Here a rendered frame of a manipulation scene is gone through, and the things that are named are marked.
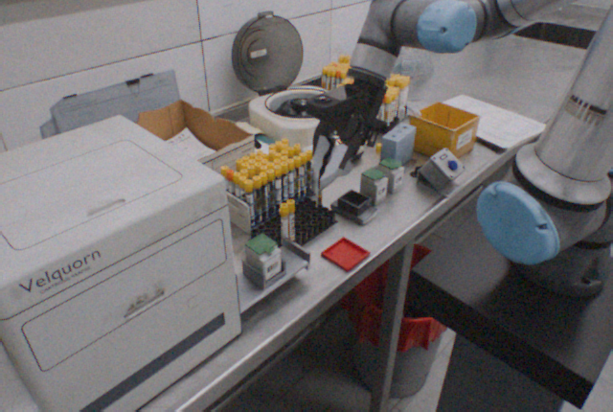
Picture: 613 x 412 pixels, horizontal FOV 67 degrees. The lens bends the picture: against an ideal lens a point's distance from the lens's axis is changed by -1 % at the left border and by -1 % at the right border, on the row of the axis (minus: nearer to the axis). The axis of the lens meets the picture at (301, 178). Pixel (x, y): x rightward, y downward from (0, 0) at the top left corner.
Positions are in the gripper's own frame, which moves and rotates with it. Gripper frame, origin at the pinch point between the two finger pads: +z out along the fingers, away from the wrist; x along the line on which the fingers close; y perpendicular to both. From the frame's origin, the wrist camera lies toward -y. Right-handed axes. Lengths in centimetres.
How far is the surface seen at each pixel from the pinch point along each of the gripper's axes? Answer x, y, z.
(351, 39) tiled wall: 58, 74, -38
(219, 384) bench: -8.0, -17.7, 30.3
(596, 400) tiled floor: -55, 125, 48
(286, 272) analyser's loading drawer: -2.3, -2.9, 16.3
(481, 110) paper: 6, 80, -28
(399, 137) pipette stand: 6.0, 34.4, -11.9
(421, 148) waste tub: 6, 50, -11
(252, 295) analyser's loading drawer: -2.0, -9.6, 20.1
